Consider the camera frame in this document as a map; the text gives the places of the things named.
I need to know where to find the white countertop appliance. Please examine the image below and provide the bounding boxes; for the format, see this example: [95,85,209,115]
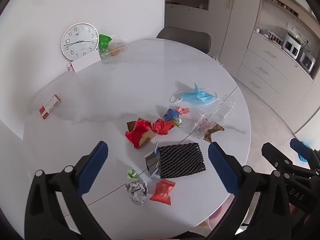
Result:
[284,32,302,59]

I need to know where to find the blue plastic bag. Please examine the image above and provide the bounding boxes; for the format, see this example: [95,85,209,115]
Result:
[299,141,310,163]

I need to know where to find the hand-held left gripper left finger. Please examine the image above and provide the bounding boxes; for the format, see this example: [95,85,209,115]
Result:
[25,141,110,240]

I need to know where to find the brown crumpled wrapper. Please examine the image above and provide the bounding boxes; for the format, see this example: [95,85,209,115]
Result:
[203,125,225,143]

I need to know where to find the grey crumpled newspaper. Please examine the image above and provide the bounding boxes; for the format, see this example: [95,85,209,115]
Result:
[125,180,148,206]

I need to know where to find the wire dish rack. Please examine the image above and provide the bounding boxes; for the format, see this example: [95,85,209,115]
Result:
[266,31,284,45]

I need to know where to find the green crumpled paper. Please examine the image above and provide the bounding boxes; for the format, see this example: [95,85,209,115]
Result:
[126,169,140,181]

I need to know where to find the red snack packet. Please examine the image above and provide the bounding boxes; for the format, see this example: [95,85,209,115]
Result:
[149,179,176,205]

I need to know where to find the beige tall cabinet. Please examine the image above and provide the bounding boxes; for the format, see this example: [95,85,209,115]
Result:
[165,0,263,68]

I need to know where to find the white paper card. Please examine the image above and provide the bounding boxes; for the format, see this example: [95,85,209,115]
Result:
[71,52,102,73]

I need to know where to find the red and white carton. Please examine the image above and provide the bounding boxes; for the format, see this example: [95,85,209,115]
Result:
[39,94,62,120]

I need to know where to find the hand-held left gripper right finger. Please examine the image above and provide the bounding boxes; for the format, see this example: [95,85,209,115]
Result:
[205,142,292,240]

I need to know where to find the black foam net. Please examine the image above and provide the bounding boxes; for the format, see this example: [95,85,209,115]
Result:
[159,142,206,179]

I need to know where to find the silver foil wrapper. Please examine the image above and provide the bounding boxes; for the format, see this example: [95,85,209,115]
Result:
[144,141,160,179]

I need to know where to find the white tall cupboard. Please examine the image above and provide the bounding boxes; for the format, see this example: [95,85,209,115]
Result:
[291,79,320,140]

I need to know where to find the pink container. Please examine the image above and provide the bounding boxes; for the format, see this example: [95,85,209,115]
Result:
[206,204,227,228]

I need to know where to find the green and clear snack bags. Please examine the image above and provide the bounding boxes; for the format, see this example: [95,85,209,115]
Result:
[100,39,128,60]

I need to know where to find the green plastic bag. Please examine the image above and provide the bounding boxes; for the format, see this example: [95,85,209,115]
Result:
[98,34,112,52]

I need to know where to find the blue crumpled paper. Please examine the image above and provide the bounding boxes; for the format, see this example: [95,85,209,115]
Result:
[164,108,180,122]

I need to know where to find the grey chair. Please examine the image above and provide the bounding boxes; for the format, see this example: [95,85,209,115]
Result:
[156,26,212,54]

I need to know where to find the silver countertop appliance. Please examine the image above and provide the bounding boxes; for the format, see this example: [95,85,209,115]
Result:
[299,51,316,72]

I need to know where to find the round white wall clock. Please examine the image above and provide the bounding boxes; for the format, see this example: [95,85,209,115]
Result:
[61,22,100,61]

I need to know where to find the clear wrapper with red print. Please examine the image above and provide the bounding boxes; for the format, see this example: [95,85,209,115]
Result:
[192,114,217,138]

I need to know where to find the red crumpled plastic bag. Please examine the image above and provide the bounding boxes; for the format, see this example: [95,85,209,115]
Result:
[125,120,153,149]

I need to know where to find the red crumpled paper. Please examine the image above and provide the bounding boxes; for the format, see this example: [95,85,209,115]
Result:
[152,118,174,136]

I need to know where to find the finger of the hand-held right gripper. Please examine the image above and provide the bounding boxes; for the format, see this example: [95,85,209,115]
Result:
[261,142,312,178]
[290,138,320,170]

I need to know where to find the brown snack bag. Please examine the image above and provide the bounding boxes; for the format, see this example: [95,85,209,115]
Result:
[126,117,157,147]

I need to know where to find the blue face mask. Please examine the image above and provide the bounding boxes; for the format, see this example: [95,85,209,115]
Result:
[170,82,219,106]

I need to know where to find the clear plastic bottle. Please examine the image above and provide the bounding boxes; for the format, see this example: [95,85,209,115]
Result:
[210,94,236,123]

